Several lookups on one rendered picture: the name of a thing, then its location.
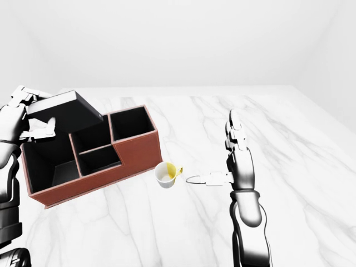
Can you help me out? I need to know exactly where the black book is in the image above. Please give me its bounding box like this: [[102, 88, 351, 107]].
[[27, 89, 105, 135]]

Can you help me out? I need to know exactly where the red-brown desk caddy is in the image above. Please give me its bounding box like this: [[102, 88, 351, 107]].
[[20, 104, 162, 210]]

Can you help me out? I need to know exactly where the silver robot left hand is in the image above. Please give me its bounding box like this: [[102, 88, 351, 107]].
[[0, 85, 57, 143]]

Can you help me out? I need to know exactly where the white and yellow mug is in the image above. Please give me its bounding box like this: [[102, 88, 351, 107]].
[[154, 161, 184, 190]]

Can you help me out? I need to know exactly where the silver robot right hand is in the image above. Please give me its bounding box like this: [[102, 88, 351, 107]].
[[185, 108, 256, 191]]

